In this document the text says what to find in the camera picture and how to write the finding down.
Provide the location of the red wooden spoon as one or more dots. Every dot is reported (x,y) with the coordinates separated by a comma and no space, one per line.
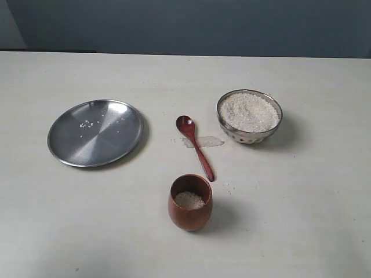
(186,126)

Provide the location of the brown wooden cup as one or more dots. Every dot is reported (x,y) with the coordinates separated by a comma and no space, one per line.
(190,219)

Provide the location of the glass bowl of rice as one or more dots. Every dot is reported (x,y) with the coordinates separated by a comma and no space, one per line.
(248,116)

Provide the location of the clear tape patch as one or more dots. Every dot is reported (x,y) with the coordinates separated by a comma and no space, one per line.
(203,142)

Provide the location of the round steel plate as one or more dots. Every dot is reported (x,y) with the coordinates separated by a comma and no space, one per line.
(95,133)

